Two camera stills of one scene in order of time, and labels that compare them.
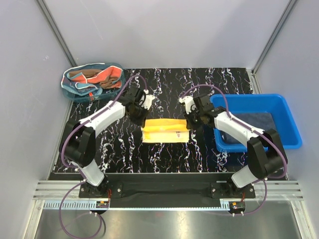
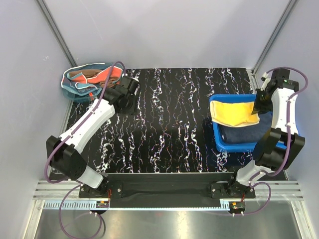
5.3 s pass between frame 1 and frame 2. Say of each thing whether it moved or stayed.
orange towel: stayed
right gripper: moved
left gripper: moved
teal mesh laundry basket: stayed
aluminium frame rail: stayed
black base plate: stayed
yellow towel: moved
